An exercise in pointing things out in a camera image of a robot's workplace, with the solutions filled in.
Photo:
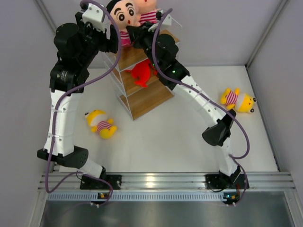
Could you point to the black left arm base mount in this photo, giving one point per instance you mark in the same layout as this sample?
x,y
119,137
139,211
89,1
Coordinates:
x,y
88,183

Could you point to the white wire wooden shelf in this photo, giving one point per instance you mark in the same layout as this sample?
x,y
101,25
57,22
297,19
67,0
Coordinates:
x,y
136,99

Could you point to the pink bald baby doll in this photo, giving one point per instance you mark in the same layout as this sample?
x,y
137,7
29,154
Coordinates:
x,y
147,10

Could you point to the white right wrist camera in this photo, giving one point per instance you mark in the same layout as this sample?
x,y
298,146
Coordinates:
x,y
167,20

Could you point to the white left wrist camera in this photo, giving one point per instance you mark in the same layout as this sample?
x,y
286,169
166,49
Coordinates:
x,y
94,17

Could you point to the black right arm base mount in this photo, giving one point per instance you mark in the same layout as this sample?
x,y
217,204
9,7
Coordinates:
x,y
218,182

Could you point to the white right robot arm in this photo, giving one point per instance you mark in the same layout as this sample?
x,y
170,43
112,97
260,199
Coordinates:
x,y
161,50

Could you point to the slotted grey cable duct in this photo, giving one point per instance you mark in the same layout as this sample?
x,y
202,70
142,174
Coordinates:
x,y
138,196

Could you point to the red shark plush toy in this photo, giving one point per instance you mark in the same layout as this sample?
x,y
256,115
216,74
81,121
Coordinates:
x,y
141,72

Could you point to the pink black-haired boy doll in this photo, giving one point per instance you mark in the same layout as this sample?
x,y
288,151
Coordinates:
x,y
124,13

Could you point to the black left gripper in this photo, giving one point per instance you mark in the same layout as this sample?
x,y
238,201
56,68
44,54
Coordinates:
x,y
107,46

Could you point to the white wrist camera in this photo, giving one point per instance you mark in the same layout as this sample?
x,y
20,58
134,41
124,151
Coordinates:
x,y
94,17
167,20

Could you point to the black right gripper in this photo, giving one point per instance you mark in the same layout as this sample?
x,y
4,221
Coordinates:
x,y
137,34

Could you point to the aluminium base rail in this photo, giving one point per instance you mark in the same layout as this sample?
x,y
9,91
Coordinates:
x,y
259,181

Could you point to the yellow bear plush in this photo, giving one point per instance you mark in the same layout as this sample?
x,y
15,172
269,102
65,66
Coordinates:
x,y
99,123
235,99

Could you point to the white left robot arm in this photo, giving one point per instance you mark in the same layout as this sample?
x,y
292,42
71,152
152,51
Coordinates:
x,y
77,45

